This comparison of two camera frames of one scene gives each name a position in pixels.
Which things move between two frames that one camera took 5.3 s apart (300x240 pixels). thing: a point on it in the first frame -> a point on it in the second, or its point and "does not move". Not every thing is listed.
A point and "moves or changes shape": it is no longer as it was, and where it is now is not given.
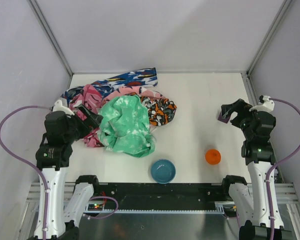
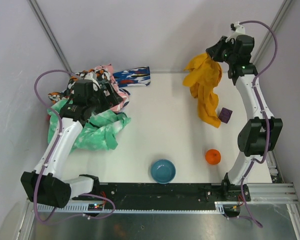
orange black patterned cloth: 160,111 -> 101,74
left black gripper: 85,120 -> 112,93
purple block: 224,120 does not move
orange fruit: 213,156 does not move
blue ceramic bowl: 163,171 does not move
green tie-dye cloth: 125,127 moves or changes shape
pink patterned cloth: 90,95 -> 124,95
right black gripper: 239,110 -> 215,50
